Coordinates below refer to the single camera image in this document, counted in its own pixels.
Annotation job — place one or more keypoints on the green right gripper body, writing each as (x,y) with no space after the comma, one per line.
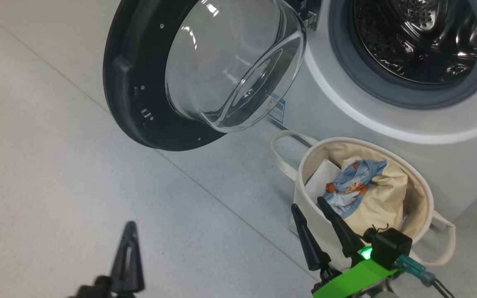
(354,281)

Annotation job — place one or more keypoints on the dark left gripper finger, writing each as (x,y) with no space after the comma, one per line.
(127,269)

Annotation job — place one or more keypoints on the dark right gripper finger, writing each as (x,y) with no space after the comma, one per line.
(311,244)
(344,234)

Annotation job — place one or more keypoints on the blue orange printed garment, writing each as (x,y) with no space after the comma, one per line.
(352,184)

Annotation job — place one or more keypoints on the cream garment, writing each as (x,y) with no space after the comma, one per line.
(383,198)

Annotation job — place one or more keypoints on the round black glass washer door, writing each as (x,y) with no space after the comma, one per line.
(139,82)

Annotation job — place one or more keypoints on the cream canvas laundry basket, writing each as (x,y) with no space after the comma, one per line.
(317,219)

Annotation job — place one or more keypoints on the white front-load washing machine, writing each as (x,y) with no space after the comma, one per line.
(429,161)

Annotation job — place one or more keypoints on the grey rubber door gasket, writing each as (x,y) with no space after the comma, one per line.
(346,62)

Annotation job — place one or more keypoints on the white folded sheet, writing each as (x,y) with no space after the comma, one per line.
(319,182)

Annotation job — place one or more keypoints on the blue energy label sticker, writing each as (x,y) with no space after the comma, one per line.
(277,108)

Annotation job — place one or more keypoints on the steel washer drum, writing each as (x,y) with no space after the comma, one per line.
(412,41)

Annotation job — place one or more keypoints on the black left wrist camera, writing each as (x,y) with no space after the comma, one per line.
(91,289)

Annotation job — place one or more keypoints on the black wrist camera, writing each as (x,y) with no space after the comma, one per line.
(389,248)
(91,289)

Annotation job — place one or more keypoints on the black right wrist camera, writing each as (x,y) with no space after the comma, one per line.
(389,248)

